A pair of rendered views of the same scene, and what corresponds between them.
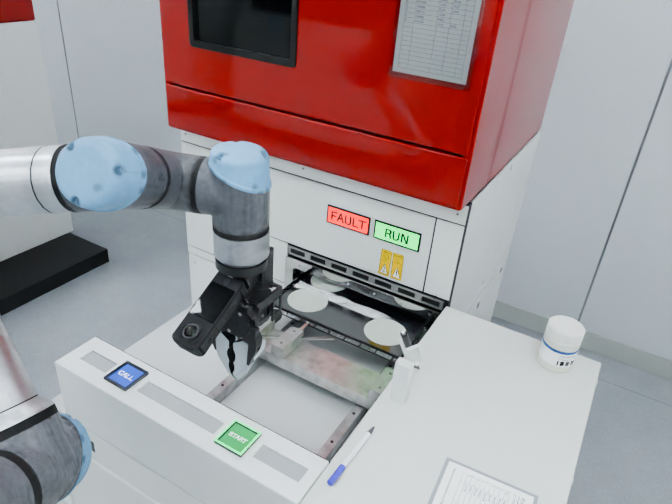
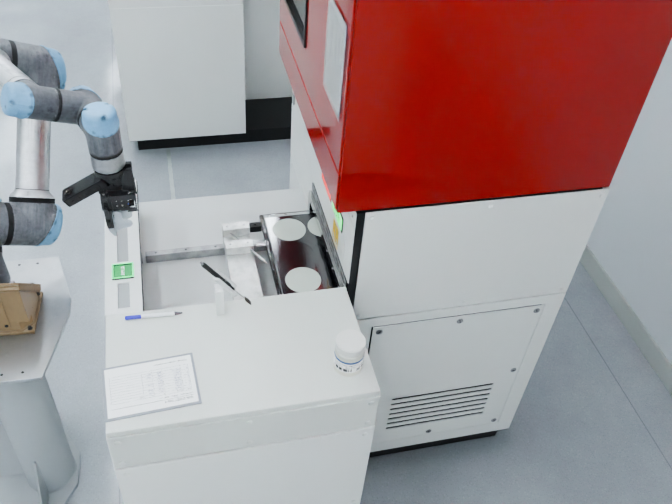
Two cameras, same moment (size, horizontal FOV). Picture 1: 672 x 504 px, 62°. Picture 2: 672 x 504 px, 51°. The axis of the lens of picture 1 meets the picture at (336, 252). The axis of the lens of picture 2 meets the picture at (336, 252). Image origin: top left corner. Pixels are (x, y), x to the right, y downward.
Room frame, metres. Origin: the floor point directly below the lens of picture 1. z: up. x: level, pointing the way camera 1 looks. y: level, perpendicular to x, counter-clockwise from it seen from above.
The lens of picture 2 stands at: (0.13, -1.19, 2.33)
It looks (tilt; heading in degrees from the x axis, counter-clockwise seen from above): 43 degrees down; 45
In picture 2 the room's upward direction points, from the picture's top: 5 degrees clockwise
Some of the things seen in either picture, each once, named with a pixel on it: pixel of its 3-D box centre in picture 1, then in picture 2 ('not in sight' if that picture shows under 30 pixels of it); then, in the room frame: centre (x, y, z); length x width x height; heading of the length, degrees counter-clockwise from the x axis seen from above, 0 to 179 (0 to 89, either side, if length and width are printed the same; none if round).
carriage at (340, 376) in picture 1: (316, 365); (243, 272); (0.95, 0.02, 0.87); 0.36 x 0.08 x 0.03; 62
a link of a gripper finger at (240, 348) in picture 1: (252, 352); (120, 224); (0.65, 0.11, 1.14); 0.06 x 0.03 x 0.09; 152
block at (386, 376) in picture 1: (384, 385); not in sight; (0.88, -0.12, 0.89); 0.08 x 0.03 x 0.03; 152
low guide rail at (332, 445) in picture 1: (362, 405); not in sight; (0.87, -0.09, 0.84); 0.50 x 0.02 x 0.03; 152
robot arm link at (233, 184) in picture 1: (238, 189); (101, 129); (0.66, 0.13, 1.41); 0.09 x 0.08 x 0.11; 82
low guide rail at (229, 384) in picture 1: (260, 356); (230, 248); (1.00, 0.15, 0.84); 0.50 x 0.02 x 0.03; 152
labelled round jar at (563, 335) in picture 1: (560, 344); (349, 353); (0.91, -0.47, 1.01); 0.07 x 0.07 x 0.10
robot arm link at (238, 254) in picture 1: (239, 242); (107, 158); (0.66, 0.13, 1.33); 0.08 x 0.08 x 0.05
